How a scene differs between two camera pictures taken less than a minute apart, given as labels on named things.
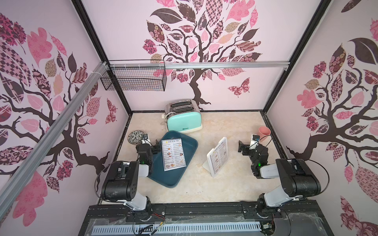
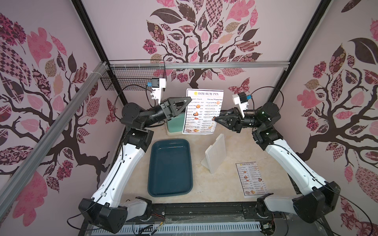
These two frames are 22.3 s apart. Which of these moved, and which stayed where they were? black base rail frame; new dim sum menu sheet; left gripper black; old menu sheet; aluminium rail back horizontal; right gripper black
Moved: left gripper black; new dim sum menu sheet; right gripper black; old menu sheet
Stayed: aluminium rail back horizontal; black base rail frame
